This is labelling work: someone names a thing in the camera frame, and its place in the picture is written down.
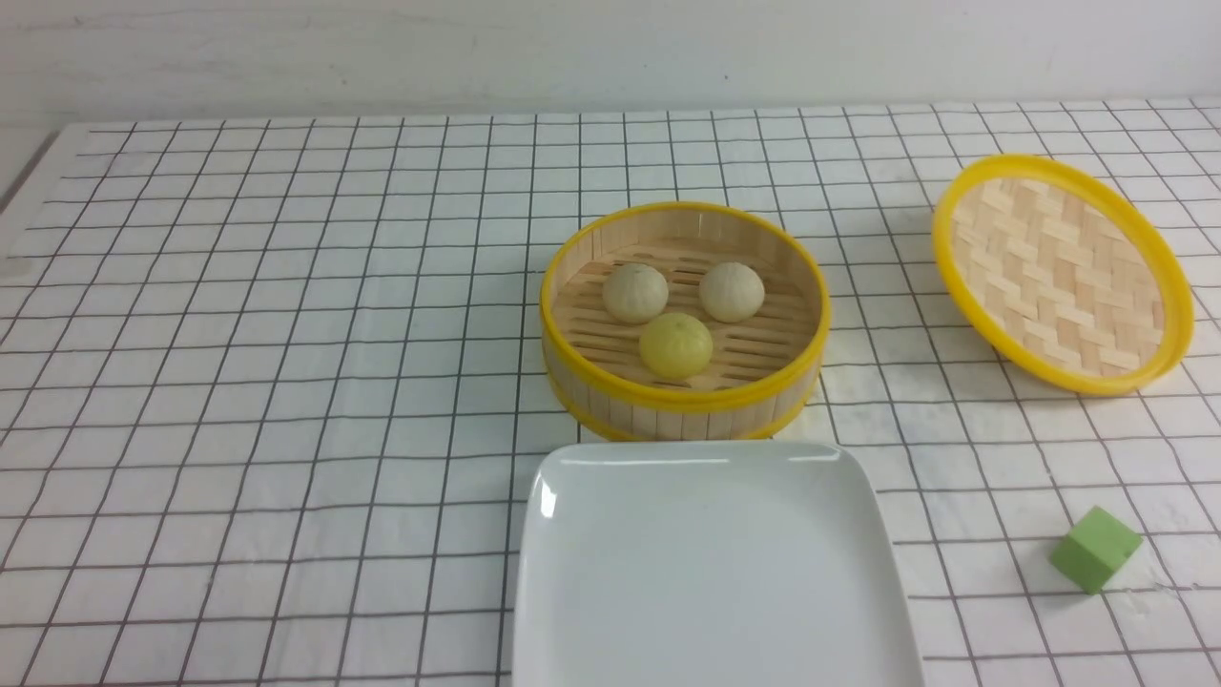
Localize white steamed bun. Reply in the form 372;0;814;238
601;262;669;325
698;261;766;325

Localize yellow steamed bun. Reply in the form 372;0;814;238
639;312;714;379

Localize yellow-rimmed woven bamboo lid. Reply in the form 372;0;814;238
930;154;1194;397

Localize white square ceramic plate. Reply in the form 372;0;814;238
512;441;926;686

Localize white grid-pattern tablecloth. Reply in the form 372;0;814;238
1;96;1219;686

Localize green cube block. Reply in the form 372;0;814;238
1049;506;1143;595

